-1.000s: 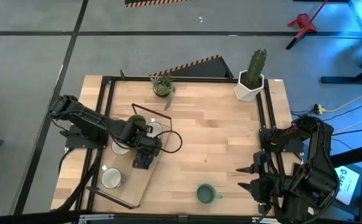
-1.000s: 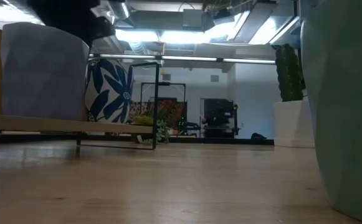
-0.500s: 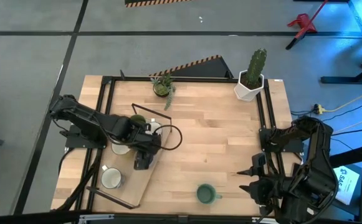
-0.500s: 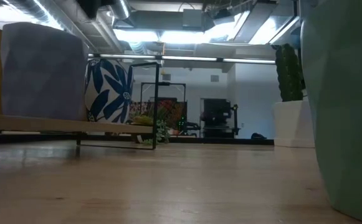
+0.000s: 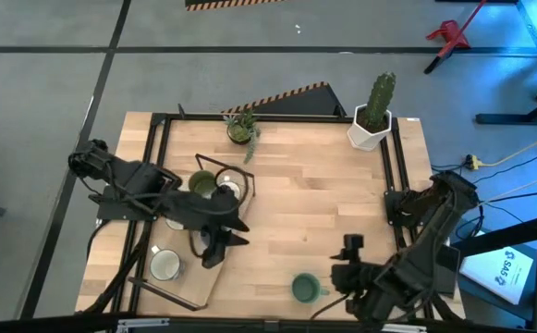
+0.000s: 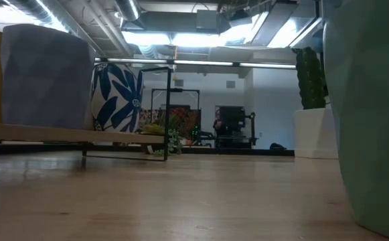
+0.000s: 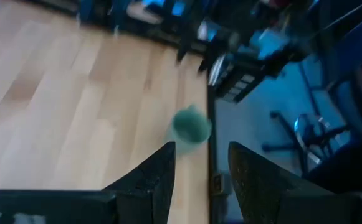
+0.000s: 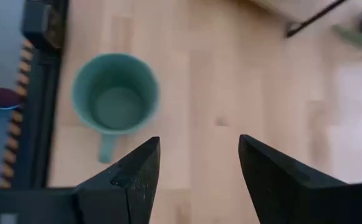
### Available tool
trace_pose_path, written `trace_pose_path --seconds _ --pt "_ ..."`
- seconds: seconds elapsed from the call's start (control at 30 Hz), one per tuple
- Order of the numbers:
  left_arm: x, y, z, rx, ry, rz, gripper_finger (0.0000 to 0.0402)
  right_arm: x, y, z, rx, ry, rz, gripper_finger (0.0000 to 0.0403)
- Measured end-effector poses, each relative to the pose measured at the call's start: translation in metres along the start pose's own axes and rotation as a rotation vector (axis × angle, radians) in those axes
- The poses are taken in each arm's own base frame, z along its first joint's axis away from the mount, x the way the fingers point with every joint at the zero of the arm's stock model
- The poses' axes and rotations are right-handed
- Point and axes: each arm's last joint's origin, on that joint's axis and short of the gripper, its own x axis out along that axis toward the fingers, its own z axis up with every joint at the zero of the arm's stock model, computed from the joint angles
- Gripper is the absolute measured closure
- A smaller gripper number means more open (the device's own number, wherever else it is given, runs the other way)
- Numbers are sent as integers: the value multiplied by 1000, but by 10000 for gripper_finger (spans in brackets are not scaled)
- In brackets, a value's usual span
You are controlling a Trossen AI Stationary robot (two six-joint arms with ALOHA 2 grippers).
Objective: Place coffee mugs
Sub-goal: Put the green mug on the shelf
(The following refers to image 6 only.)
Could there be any blue floral white mug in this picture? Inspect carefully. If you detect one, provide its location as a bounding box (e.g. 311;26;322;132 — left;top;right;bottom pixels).
90;62;145;133

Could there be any purple faceted mug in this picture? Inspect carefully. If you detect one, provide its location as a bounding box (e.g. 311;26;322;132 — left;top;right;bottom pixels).
0;23;96;131

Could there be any colourful floral panel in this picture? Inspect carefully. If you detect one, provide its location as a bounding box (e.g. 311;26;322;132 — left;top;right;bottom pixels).
139;106;202;141

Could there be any person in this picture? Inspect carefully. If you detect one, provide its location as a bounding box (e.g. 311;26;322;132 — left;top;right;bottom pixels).
212;112;225;139

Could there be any small succulent plant in pot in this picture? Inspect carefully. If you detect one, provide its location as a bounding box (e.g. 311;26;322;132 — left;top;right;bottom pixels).
142;122;184;157

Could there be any black machine on stand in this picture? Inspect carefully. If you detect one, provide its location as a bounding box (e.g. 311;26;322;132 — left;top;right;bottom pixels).
218;106;259;149

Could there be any long ceiling light strip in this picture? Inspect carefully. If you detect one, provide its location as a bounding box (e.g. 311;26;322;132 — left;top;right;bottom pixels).
93;57;297;70

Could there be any white faceted plant pot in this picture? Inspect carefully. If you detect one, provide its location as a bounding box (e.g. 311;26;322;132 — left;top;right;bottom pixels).
293;106;339;159

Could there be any teal green faceted mug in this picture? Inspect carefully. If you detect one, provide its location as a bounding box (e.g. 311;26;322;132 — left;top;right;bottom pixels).
323;0;389;241

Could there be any black rectangular rack frame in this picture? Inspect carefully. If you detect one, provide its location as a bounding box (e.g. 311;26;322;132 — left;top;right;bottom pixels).
150;88;201;113

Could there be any black metal rig frame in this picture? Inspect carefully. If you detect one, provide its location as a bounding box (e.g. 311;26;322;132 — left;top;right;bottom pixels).
0;143;295;157

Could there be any silver ventilation duct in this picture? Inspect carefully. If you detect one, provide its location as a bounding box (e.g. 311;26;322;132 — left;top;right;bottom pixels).
113;0;142;22

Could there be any wooden shelf with black frame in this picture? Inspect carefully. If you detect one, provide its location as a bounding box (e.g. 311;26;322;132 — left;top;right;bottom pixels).
0;66;173;163

